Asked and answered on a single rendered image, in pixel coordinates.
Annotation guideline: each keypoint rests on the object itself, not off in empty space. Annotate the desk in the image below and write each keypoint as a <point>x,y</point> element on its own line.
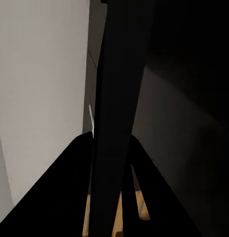
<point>182,114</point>

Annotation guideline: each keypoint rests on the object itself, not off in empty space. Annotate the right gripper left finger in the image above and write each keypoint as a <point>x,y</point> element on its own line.
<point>55,205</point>

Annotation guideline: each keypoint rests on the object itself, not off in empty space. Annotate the keyboard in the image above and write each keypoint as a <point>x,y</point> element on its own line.
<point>120,70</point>

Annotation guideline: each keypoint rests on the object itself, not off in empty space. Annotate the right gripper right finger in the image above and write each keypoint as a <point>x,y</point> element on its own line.
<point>168,217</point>

